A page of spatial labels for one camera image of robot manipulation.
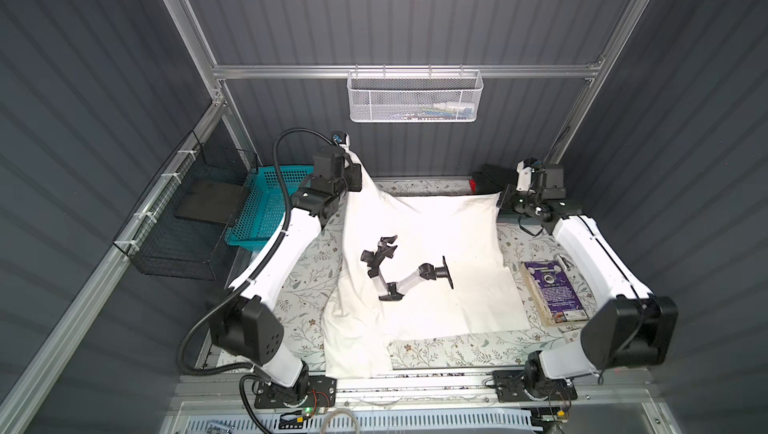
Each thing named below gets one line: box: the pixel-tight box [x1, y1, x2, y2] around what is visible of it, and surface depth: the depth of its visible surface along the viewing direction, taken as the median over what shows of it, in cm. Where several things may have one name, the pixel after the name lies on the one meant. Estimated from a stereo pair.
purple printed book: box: [520, 260, 590, 325], surface depth 90 cm
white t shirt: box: [322, 151, 531, 379], surface depth 90 cm
